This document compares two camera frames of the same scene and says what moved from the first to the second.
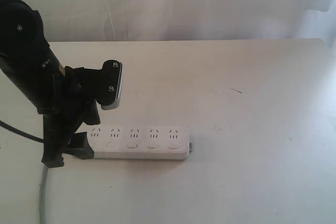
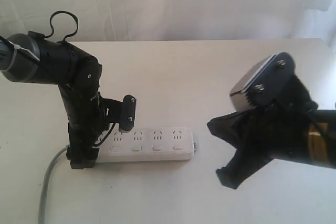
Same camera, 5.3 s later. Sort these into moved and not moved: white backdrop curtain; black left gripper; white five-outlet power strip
Moved: black left gripper
Not moved: white backdrop curtain; white five-outlet power strip
